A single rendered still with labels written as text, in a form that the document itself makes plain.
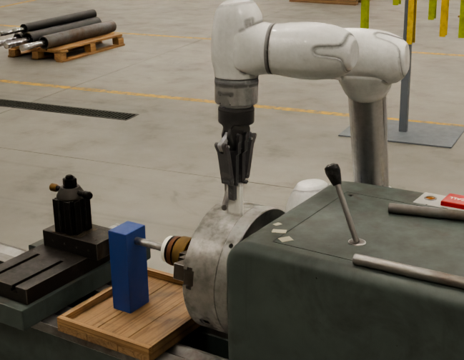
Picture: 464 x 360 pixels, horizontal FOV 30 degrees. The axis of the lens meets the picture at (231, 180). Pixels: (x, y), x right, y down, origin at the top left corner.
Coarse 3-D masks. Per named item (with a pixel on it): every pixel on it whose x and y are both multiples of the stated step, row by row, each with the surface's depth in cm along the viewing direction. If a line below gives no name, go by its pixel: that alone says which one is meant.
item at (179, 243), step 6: (168, 240) 213; (174, 240) 213; (180, 240) 212; (186, 240) 211; (168, 246) 212; (174, 246) 211; (180, 246) 210; (186, 246) 209; (168, 252) 212; (174, 252) 210; (168, 258) 212; (174, 258) 211
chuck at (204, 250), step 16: (208, 224) 196; (224, 224) 195; (192, 240) 195; (208, 240) 194; (224, 240) 192; (192, 256) 194; (208, 256) 192; (208, 272) 191; (192, 288) 194; (208, 288) 192; (192, 304) 196; (208, 304) 193; (208, 320) 197
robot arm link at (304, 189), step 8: (304, 184) 263; (312, 184) 262; (320, 184) 261; (328, 184) 264; (296, 192) 262; (304, 192) 260; (312, 192) 259; (288, 200) 265; (296, 200) 261; (304, 200) 259; (288, 208) 264
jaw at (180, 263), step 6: (180, 252) 208; (186, 252) 208; (180, 258) 203; (174, 264) 199; (180, 264) 198; (174, 270) 199; (180, 270) 198; (186, 270) 195; (174, 276) 199; (180, 276) 198; (186, 276) 196; (192, 276) 195; (186, 282) 196; (192, 282) 195
